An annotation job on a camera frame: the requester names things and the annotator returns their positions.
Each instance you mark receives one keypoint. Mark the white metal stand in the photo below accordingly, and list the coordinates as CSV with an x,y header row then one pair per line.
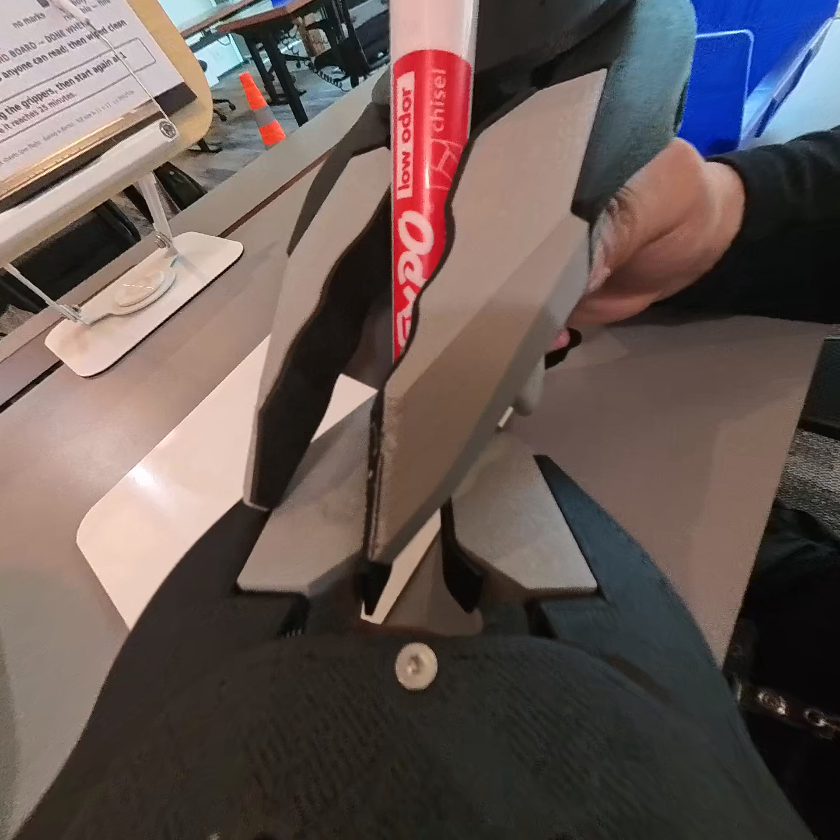
x,y
197,256

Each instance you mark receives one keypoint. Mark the orange traffic cone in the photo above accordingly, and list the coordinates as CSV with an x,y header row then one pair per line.
x,y
262,118

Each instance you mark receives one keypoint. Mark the person's right hand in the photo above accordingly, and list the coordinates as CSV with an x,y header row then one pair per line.
x,y
669,236

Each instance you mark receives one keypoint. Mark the red dry erase marker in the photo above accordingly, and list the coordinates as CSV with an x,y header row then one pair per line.
x,y
426,131

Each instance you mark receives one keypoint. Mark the blue plastic bin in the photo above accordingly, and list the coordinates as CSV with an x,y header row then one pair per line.
x,y
774,52

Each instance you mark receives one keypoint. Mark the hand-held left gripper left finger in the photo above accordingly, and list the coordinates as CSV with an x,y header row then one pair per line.
x,y
315,525

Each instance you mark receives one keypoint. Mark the white whiteboard sheet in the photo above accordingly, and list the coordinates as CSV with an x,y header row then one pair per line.
x,y
164,492

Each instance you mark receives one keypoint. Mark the wooden desk with black legs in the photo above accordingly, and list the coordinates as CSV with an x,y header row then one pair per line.
x,y
262,19

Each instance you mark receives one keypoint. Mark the black swivel chair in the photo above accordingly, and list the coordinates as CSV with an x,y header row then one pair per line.
x,y
823,380

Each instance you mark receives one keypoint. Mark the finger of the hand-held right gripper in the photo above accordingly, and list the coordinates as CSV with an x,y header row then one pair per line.
x,y
499,295
295,295

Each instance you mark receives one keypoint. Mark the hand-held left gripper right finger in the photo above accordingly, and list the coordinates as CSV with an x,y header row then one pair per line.
x,y
525,531

